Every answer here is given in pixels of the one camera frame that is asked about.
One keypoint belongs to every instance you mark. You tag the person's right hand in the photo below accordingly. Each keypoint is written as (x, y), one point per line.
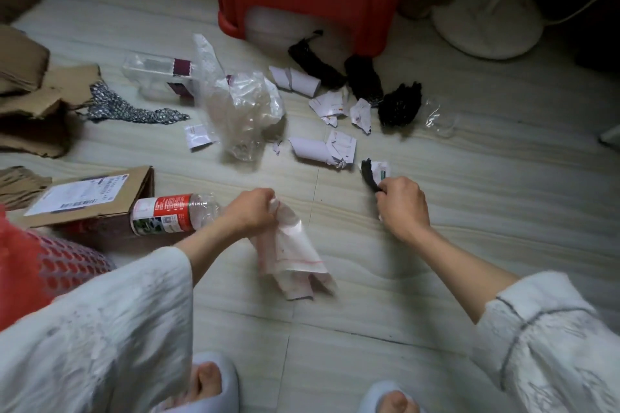
(404, 209)

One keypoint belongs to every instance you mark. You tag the person's left hand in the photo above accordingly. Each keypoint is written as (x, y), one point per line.
(252, 212)

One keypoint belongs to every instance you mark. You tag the plastic bottle red label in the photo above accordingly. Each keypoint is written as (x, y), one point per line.
(164, 214)

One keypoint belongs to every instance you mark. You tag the small white paper scrap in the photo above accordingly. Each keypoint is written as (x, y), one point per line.
(198, 137)

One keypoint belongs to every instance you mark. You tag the brown labelled cardboard mailer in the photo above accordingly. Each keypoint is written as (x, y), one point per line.
(135, 185)

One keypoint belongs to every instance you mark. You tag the black mesh piece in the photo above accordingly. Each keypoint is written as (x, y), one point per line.
(363, 78)
(315, 62)

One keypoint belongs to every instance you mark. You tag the black white patterned cloth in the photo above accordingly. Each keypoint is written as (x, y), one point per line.
(116, 108)

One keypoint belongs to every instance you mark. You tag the clear plastic box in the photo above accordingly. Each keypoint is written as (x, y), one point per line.
(145, 69)

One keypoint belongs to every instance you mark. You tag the torn cardboard pieces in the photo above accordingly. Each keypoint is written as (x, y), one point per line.
(29, 69)

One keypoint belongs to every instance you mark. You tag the person's right forearm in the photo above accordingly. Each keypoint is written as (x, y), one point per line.
(460, 272)

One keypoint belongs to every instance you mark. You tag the person's left forearm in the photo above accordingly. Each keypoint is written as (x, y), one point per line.
(208, 248)

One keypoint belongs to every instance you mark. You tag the person's left foot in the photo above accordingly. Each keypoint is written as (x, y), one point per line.
(206, 379)

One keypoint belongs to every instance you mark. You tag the person's foot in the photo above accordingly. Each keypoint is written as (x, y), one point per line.
(397, 403)
(206, 379)

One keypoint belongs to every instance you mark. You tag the person's right foot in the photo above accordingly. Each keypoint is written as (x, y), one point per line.
(397, 403)

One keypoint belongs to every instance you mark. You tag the white left slipper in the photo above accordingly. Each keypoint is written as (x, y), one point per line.
(227, 379)

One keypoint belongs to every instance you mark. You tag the white slipper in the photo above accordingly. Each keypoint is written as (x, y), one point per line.
(373, 398)
(227, 379)

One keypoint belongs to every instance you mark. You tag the white right slipper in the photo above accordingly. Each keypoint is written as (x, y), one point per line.
(373, 398)

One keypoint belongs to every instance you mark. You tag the white right sleeve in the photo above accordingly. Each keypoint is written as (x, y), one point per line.
(542, 345)

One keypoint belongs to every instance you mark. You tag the white sleeve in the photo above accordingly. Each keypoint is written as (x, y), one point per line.
(97, 330)
(542, 345)

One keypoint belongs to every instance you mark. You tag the white left sleeve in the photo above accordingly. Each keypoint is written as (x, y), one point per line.
(97, 330)

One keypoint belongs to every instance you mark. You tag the white round fan base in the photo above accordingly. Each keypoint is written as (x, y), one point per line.
(484, 30)

